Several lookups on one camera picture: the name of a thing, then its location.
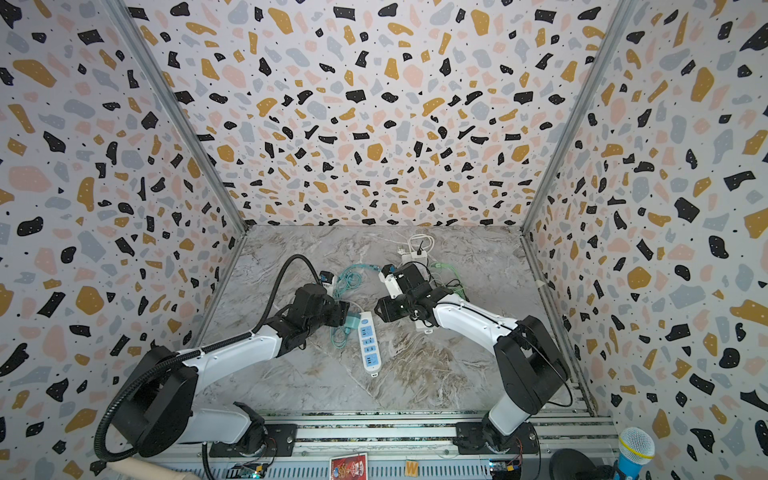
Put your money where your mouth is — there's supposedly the teal charger plug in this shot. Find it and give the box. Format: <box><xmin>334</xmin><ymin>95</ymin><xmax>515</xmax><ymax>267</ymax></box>
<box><xmin>343</xmin><ymin>314</ymin><xmax>361</xmax><ymax>334</ymax></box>

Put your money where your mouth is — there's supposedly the small white blue power strip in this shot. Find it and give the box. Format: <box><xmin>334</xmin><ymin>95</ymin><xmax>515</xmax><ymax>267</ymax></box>
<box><xmin>358</xmin><ymin>311</ymin><xmax>382</xmax><ymax>378</ymax></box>

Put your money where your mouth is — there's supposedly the large colourful power strip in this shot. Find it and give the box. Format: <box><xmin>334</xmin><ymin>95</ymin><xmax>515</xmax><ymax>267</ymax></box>
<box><xmin>400</xmin><ymin>252</ymin><xmax>436</xmax><ymax>335</ymax></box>

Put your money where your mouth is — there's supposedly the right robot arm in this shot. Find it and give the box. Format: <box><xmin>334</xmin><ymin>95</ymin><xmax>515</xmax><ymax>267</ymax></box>
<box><xmin>374</xmin><ymin>287</ymin><xmax>570</xmax><ymax>454</ymax></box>

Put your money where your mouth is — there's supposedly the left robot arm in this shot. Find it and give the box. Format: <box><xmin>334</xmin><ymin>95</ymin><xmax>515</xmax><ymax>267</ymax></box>
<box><xmin>93</xmin><ymin>269</ymin><xmax>349</xmax><ymax>463</ymax></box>

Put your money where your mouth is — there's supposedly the red snack packet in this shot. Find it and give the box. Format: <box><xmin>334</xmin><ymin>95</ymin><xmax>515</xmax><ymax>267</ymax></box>
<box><xmin>328</xmin><ymin>453</ymin><xmax>369</xmax><ymax>480</ymax></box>

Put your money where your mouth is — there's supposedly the small yellow tag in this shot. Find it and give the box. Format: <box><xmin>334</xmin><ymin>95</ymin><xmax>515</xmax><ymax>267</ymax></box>
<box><xmin>404</xmin><ymin>460</ymin><xmax>419</xmax><ymax>478</ymax></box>

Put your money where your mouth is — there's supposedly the black round object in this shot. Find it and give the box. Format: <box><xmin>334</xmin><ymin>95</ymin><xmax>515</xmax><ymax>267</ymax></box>
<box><xmin>549</xmin><ymin>449</ymin><xmax>599</xmax><ymax>480</ymax></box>

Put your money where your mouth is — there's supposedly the blue toy microphone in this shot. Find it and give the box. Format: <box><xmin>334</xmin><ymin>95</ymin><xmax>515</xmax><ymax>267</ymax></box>
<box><xmin>613</xmin><ymin>427</ymin><xmax>655</xmax><ymax>480</ymax></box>

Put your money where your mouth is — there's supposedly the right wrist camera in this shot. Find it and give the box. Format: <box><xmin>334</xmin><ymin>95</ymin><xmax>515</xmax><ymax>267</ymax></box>
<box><xmin>379</xmin><ymin>262</ymin><xmax>431</xmax><ymax>299</ymax></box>

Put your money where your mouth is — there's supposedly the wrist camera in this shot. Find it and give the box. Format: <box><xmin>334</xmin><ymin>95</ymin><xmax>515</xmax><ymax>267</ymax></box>
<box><xmin>318</xmin><ymin>270</ymin><xmax>337</xmax><ymax>291</ymax></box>
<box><xmin>379</xmin><ymin>262</ymin><xmax>431</xmax><ymax>299</ymax></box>

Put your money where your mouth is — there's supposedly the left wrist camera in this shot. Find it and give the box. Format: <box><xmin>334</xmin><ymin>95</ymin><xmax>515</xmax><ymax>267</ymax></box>
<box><xmin>318</xmin><ymin>270</ymin><xmax>337</xmax><ymax>291</ymax></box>

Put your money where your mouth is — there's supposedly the light green cable bundle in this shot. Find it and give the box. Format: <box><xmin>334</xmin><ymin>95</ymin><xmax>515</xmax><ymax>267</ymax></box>
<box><xmin>428</xmin><ymin>260</ymin><xmax>469</xmax><ymax>301</ymax></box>

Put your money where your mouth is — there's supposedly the teal multi-head cable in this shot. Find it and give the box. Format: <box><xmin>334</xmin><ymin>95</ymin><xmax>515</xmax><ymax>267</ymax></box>
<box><xmin>329</xmin><ymin>262</ymin><xmax>382</xmax><ymax>349</ymax></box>

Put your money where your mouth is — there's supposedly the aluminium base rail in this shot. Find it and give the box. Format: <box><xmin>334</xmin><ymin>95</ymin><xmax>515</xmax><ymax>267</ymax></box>
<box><xmin>152</xmin><ymin>406</ymin><xmax>618</xmax><ymax>479</ymax></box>

